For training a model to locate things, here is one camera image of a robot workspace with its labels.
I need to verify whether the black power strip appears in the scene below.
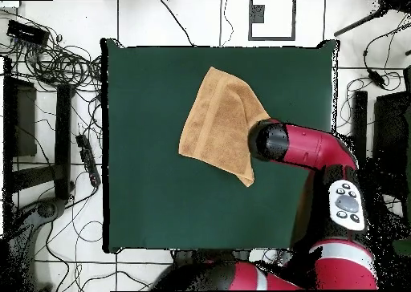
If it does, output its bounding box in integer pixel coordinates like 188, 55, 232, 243
75, 133, 101, 188

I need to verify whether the black metal frame stand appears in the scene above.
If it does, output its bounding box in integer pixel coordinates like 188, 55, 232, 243
2, 56, 76, 203
348, 65, 411, 205

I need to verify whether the grey black chair base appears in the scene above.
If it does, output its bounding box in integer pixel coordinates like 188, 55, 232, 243
0, 197, 67, 291

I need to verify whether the dark green table cloth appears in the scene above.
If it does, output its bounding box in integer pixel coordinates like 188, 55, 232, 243
100, 38, 340, 253

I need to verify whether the black cable tangle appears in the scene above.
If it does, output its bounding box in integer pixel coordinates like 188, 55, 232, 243
0, 9, 104, 95

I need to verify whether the black power adapter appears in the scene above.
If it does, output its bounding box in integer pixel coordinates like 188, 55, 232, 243
367, 68, 386, 89

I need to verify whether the black network switch box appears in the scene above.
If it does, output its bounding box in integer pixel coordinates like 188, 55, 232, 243
6, 18, 51, 47

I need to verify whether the grey square floor frame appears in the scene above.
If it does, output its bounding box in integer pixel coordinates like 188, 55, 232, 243
247, 0, 297, 42

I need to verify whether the orange terry towel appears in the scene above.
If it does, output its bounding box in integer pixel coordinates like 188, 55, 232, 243
178, 66, 271, 188

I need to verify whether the dark green floor object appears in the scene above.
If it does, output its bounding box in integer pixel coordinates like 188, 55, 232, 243
393, 238, 411, 258

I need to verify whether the black tripod pole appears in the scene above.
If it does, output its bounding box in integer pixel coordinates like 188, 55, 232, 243
333, 0, 411, 38

